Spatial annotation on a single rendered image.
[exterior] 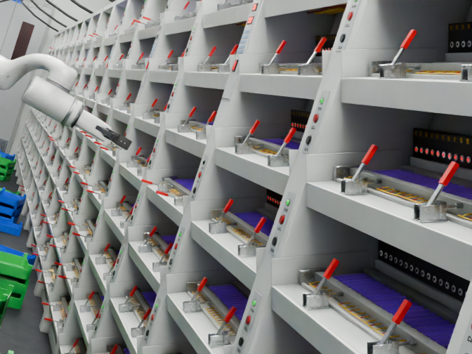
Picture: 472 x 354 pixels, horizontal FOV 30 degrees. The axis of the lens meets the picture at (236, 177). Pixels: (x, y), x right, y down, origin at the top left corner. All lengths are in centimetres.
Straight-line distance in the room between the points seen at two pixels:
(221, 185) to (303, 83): 57
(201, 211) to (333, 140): 74
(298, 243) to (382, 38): 40
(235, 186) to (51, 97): 61
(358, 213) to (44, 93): 137
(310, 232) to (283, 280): 10
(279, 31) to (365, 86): 83
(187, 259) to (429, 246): 121
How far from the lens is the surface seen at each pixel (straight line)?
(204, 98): 298
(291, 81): 188
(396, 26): 166
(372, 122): 164
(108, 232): 369
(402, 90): 138
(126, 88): 434
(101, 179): 436
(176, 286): 231
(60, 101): 256
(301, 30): 233
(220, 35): 299
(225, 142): 228
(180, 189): 268
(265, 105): 230
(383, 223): 130
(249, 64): 229
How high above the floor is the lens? 118
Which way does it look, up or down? 2 degrees down
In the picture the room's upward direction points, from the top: 18 degrees clockwise
